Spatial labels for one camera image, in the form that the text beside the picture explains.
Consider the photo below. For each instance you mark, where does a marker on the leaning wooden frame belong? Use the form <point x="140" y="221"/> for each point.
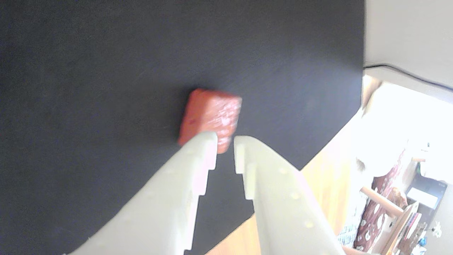
<point x="403" y="226"/>

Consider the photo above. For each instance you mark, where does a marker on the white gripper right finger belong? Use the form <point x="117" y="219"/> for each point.
<point x="283" y="212"/>

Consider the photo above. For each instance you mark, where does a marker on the black box appliance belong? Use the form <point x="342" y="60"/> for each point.
<point x="430" y="184"/>

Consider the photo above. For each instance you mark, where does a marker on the wooden rod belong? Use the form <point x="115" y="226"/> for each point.
<point x="380" y="200"/>

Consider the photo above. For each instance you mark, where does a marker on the red patterned fabric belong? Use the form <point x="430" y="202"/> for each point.
<point x="371" y="223"/>

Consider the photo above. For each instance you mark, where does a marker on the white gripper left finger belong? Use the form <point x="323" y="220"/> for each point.
<point x="166" y="198"/>

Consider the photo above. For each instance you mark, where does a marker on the red block toy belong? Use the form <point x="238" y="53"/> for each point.
<point x="208" y="113"/>

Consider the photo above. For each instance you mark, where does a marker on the black mat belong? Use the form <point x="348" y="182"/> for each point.
<point x="106" y="88"/>

